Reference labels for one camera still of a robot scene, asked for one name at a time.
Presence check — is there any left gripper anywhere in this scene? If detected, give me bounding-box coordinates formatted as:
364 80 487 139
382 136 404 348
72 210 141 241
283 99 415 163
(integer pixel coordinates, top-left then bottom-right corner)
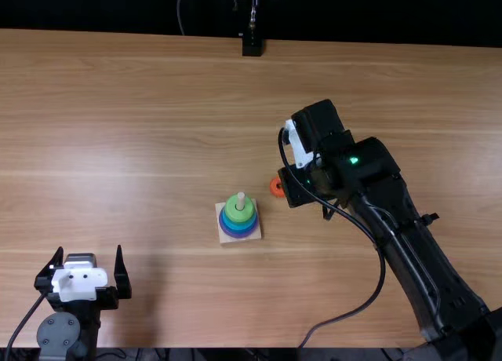
34 244 133 312

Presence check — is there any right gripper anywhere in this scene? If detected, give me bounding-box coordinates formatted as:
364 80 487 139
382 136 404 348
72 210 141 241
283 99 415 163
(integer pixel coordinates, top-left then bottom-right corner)
277 99 356 210

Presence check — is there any orange ring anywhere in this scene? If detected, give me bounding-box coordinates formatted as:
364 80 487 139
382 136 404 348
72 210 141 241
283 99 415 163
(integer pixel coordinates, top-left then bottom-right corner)
268 177 286 198

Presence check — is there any dark blue ring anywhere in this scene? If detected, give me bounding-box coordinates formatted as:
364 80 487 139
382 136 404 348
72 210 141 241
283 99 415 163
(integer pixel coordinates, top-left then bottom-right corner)
219 207 258 235

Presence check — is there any wooden peg base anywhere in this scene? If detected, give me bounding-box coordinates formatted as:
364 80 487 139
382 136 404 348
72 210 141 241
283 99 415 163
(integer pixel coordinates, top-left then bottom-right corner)
214 192 263 246

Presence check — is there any black clamp stand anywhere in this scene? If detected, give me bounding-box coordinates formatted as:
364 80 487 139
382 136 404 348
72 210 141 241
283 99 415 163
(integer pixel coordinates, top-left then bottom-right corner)
242 0 265 57

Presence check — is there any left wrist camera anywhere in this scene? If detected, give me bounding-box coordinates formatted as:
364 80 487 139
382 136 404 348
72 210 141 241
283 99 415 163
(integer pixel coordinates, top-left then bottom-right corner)
50 266 110 302

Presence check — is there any black cable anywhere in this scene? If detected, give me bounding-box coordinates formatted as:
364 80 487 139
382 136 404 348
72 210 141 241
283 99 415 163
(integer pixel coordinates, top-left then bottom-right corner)
278 127 387 350
4 292 49 356
176 0 188 36

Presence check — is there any light green ring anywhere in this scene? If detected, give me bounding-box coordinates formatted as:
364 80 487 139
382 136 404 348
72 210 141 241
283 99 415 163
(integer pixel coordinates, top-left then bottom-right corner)
223 195 253 224

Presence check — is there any light blue ring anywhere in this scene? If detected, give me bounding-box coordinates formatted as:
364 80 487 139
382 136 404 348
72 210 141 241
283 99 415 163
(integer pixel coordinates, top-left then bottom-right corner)
220 204 256 231

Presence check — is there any purple ring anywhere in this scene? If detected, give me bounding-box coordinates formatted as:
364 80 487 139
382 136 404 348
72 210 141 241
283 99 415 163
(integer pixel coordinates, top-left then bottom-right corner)
218 210 259 239

